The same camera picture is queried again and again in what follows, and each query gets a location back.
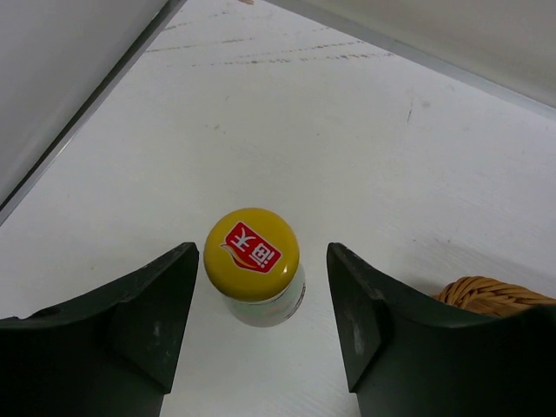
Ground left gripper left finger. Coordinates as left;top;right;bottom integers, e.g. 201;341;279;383
1;242;199;416

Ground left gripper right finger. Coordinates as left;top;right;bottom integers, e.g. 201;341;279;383
327;242;555;416

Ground yellow cap red sauce bottle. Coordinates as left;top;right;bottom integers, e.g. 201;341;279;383
203;208;306;328

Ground brown wicker divided tray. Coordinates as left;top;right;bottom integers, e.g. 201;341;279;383
433;275;555;318

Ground left aluminium table rail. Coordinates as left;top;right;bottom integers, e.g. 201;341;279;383
1;1;183;220

